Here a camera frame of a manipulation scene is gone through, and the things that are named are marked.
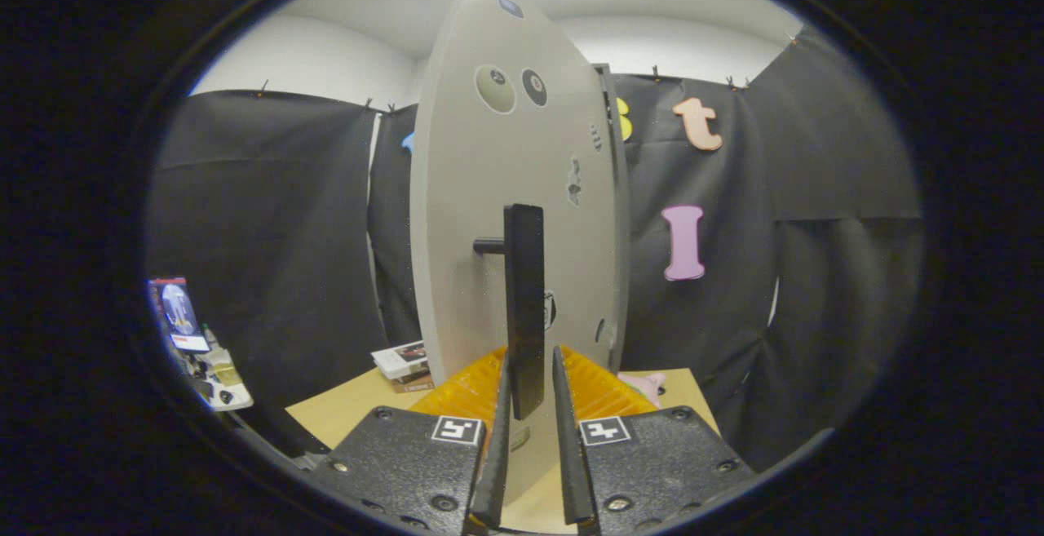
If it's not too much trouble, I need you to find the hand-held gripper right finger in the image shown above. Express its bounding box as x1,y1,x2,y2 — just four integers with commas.
552,345,759,536

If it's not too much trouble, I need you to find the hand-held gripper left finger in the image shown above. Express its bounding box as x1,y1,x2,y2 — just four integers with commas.
306,347,513,536

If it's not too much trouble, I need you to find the black door handle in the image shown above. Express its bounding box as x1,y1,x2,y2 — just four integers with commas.
473,204,546,421

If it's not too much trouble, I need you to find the grey shoe cabinet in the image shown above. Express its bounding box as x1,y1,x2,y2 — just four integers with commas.
594,63,633,374

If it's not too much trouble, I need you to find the grey shoe cabinet door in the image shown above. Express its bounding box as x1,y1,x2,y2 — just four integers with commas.
409,0,629,506

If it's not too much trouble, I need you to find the pink and green plush toy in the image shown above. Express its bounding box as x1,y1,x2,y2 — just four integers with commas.
617,370,666,408

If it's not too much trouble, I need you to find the white book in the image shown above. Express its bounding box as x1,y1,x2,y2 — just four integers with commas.
371,341,431,380

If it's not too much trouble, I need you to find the cluttered white shelf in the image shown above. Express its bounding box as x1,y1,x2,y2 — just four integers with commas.
184,324,254,412

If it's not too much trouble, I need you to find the black backdrop cloth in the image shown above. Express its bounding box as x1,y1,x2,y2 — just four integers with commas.
147,26,927,472

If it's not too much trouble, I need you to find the blue wall poster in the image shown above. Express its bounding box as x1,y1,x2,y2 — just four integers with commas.
148,277,211,355

